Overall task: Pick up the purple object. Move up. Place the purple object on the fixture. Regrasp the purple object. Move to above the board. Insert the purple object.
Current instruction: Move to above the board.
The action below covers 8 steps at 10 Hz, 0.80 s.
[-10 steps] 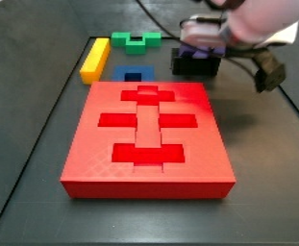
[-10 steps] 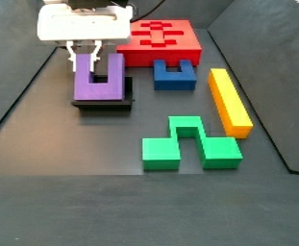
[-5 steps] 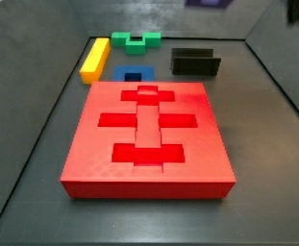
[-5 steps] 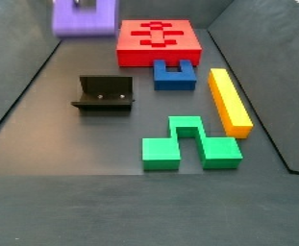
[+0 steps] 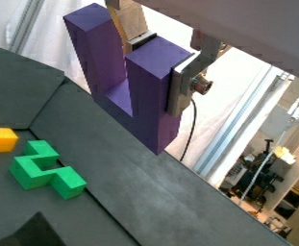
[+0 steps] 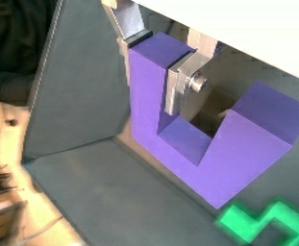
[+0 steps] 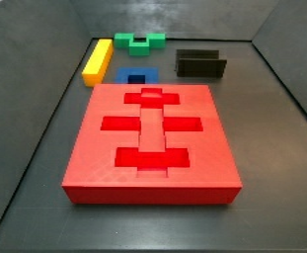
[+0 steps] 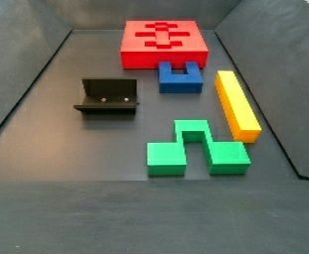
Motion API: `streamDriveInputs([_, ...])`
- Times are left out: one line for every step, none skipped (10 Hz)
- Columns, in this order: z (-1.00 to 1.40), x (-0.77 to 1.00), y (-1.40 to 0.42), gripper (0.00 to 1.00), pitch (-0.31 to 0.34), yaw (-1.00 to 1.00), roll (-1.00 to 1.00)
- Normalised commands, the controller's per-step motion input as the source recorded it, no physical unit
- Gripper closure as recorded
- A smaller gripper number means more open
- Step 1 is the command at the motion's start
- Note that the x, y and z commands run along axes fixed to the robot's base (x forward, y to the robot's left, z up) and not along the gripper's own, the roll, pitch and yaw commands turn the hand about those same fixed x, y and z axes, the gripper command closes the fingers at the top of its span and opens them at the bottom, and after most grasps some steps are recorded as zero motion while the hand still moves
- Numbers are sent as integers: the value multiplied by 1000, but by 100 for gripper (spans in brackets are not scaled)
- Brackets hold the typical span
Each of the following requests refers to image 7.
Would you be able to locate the green zigzag block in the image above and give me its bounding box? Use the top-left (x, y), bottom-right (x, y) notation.
top-left (113, 33), bottom-right (165, 56)

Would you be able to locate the blue U-shaped block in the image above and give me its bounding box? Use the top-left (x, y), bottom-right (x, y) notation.
top-left (115, 67), bottom-right (157, 84)

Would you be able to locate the red puzzle board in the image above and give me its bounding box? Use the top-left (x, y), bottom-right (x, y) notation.
top-left (61, 84), bottom-right (243, 205)

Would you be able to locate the black angle bracket fixture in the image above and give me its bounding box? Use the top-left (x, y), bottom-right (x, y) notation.
top-left (175, 49), bottom-right (227, 78)

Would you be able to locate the yellow long bar block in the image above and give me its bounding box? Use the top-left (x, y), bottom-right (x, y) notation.
top-left (81, 39), bottom-right (113, 87)

